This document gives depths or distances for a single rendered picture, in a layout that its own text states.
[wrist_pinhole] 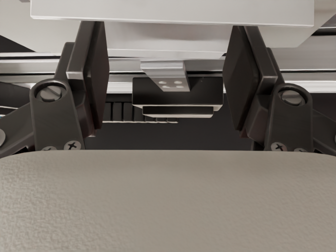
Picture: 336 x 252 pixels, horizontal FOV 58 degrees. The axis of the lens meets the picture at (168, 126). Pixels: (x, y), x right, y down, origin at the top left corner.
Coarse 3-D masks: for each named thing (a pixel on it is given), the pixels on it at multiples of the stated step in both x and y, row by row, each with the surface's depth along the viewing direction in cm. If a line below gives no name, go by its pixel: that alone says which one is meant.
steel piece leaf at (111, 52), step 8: (128, 56) 22; (136, 56) 22; (144, 56) 22; (152, 56) 22; (160, 56) 22; (168, 56) 22; (176, 56) 22; (184, 56) 22; (192, 56) 22; (200, 56) 22; (208, 56) 22; (216, 56) 22
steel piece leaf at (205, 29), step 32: (32, 0) 9; (64, 0) 9; (96, 0) 9; (128, 0) 9; (160, 0) 9; (192, 0) 9; (224, 0) 9; (256, 0) 9; (288, 0) 9; (128, 32) 16; (160, 32) 16; (192, 32) 16; (224, 32) 16
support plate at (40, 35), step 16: (0, 0) 13; (16, 0) 13; (320, 0) 13; (0, 16) 15; (16, 16) 15; (320, 16) 14; (0, 32) 17; (16, 32) 17; (32, 32) 17; (48, 32) 17; (64, 32) 17; (272, 32) 17; (288, 32) 17; (304, 32) 17; (32, 48) 21; (48, 48) 21
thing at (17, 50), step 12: (0, 36) 22; (0, 48) 22; (12, 48) 22; (24, 48) 22; (0, 60) 25; (12, 60) 25; (24, 60) 24; (36, 60) 24; (48, 60) 24; (120, 60) 24; (132, 60) 24; (144, 60) 24
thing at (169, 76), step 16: (144, 64) 25; (160, 64) 24; (176, 64) 24; (144, 80) 40; (160, 80) 31; (176, 80) 31; (192, 80) 39; (208, 80) 39; (144, 96) 40; (160, 96) 40; (176, 96) 39; (192, 96) 39; (208, 96) 39; (144, 112) 41; (160, 112) 41; (176, 112) 40; (192, 112) 40; (208, 112) 40
